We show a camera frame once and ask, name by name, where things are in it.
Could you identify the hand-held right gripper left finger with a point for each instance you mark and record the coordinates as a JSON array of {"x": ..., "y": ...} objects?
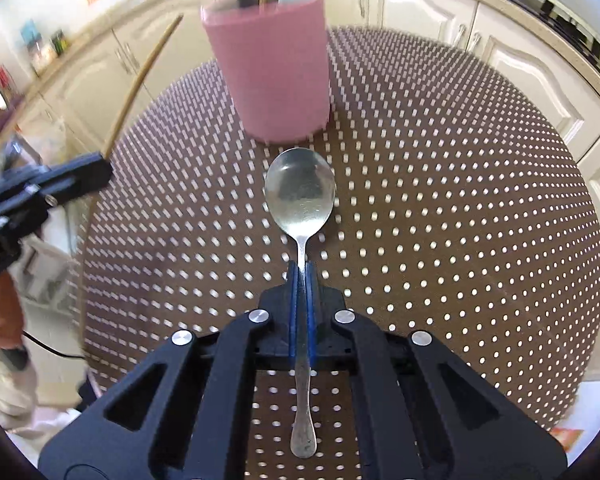
[{"x": 293, "y": 310}]

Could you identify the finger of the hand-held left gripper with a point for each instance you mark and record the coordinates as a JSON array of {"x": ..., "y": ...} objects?
[{"x": 75, "y": 175}]

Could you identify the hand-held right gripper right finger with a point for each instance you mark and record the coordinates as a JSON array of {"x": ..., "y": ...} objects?
[{"x": 311, "y": 310}]

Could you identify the single wooden chopstick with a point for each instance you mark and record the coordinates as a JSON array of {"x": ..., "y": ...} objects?
[{"x": 140, "y": 77}]

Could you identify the steel spoon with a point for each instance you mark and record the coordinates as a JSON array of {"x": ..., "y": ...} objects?
[{"x": 300, "y": 190}]

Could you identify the pink cup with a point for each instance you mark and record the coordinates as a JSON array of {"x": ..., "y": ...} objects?
[{"x": 270, "y": 70}]

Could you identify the person's left forearm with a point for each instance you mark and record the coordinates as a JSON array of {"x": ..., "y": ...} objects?
[{"x": 5, "y": 385}]

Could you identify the person's left hand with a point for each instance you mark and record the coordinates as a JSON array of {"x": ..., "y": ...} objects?
[{"x": 5, "y": 310}]

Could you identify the jar with black lid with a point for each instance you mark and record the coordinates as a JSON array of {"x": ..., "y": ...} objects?
[{"x": 41, "y": 57}]

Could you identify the small dark jar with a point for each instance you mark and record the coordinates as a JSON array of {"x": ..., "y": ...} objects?
[{"x": 60, "y": 42}]

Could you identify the blue box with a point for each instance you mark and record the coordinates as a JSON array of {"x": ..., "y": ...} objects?
[{"x": 30, "y": 32}]

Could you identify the cream lower kitchen cabinets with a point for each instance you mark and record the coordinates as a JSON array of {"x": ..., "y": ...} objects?
[{"x": 505, "y": 60}]

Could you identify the black gas cooktop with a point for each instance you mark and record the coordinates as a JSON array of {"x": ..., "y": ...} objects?
[{"x": 555, "y": 15}]

